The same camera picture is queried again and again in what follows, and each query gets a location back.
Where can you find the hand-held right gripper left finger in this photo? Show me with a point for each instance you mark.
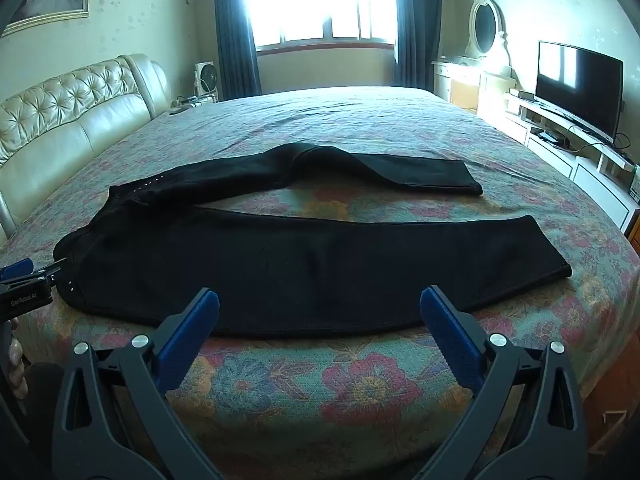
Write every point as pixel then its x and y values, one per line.
pixel 192 330

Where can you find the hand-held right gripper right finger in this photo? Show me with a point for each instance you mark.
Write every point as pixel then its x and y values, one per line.
pixel 447 332

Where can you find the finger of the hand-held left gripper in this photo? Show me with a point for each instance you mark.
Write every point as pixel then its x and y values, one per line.
pixel 54 269

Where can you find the black pants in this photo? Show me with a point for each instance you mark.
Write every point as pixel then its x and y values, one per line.
pixel 300 260

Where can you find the person's left hand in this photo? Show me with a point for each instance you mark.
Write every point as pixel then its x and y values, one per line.
pixel 17 360

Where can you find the floral bedspread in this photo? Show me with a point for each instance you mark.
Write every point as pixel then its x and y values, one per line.
pixel 325 390

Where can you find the beige tufted leather headboard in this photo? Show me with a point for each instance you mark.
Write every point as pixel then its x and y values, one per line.
pixel 70 110

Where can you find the white television stand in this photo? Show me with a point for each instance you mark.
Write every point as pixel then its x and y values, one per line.
pixel 595 175

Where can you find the black set-top box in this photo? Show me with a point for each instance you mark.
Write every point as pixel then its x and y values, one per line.
pixel 550 136

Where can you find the white standing fan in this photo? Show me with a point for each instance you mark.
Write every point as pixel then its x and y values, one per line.
pixel 206 80

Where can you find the white dressing table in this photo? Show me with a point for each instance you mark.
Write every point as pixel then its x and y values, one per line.
pixel 465 82

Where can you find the black flat television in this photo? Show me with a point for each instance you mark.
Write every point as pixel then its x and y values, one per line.
pixel 575 85

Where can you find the dark blue curtain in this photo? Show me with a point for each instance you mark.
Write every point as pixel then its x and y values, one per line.
pixel 417 25
pixel 235 30

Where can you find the white oval vanity mirror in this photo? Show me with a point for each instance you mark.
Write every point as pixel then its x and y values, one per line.
pixel 484 27

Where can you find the bright window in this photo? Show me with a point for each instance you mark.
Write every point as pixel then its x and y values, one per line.
pixel 320 0

